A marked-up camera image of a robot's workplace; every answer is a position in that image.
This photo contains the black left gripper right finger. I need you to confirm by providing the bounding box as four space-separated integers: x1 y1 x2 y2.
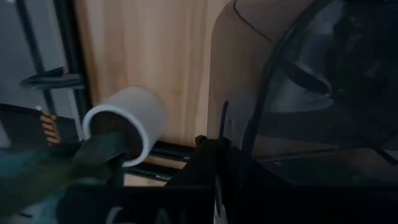
218 136 265 224

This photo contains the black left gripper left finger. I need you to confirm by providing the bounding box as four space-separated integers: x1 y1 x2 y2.
166 135 219 224

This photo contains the smoky transparent plastic bin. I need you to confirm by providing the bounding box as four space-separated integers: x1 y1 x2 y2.
206 0 398 190

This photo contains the white plant pot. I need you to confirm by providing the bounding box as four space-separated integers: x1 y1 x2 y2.
81 86 170 168

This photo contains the green leafy plant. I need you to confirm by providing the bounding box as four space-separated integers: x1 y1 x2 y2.
0 130 131 218

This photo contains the orange striped ribbon cable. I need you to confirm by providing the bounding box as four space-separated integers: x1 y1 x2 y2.
39 113 61 146

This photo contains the black table frame rail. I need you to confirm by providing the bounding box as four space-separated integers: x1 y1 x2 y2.
52 0 94 125

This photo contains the black frame clamp bracket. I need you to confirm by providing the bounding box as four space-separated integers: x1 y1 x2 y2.
20 66 85 91

